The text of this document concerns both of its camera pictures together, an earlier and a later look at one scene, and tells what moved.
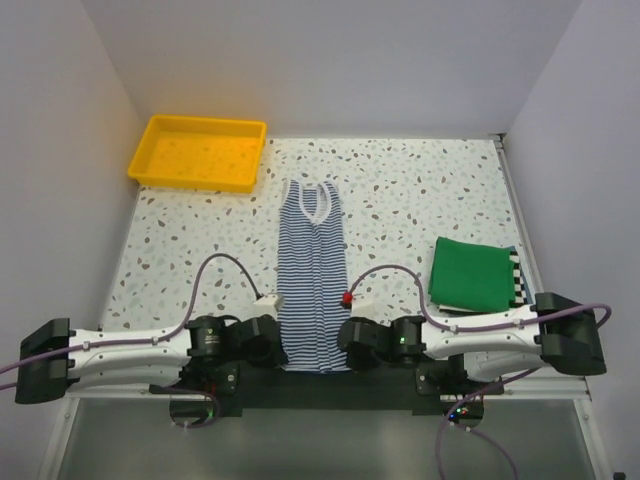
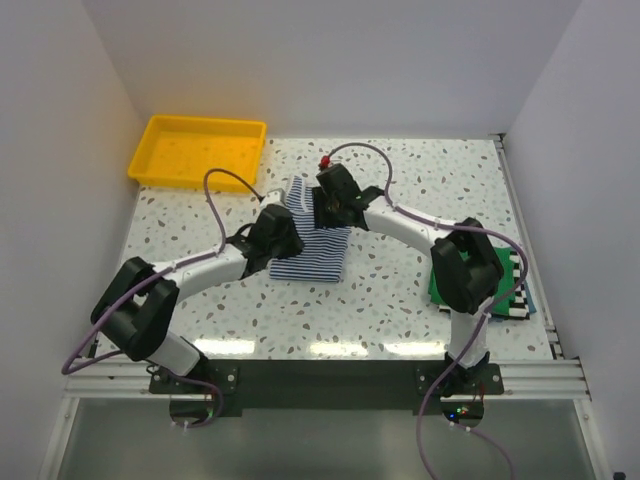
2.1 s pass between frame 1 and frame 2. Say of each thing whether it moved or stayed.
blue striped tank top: moved
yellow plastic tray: stayed
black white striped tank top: stayed
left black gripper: moved
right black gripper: moved
